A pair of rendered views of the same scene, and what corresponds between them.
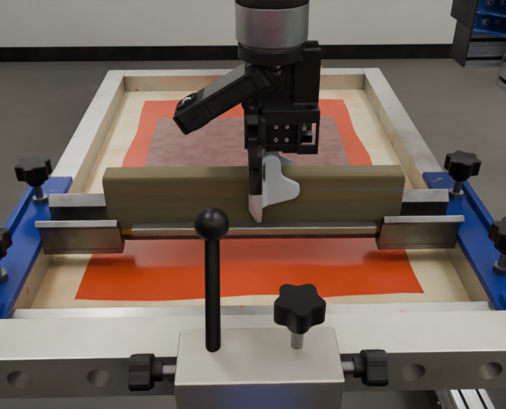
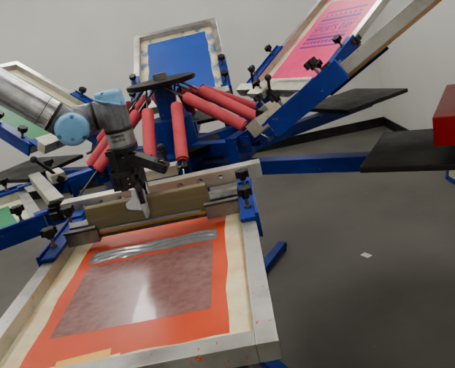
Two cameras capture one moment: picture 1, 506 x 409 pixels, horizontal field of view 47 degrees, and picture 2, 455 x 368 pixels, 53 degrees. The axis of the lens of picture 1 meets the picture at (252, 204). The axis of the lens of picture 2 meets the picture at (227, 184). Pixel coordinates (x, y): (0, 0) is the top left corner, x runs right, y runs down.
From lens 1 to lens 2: 1.84 m
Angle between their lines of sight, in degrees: 129
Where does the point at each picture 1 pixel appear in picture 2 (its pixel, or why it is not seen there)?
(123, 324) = (193, 175)
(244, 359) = not seen: hidden behind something
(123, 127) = (238, 290)
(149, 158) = (210, 266)
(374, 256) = (106, 242)
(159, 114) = (209, 312)
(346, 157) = (75, 293)
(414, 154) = (41, 275)
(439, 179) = (51, 254)
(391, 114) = (14, 313)
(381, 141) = (37, 313)
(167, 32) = not seen: outside the picture
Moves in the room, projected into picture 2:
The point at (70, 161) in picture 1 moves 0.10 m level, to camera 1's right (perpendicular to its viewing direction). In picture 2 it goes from (250, 231) to (210, 239)
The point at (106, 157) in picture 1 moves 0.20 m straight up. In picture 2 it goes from (240, 263) to (222, 183)
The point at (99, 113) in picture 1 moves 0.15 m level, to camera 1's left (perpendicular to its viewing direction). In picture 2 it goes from (252, 270) to (323, 256)
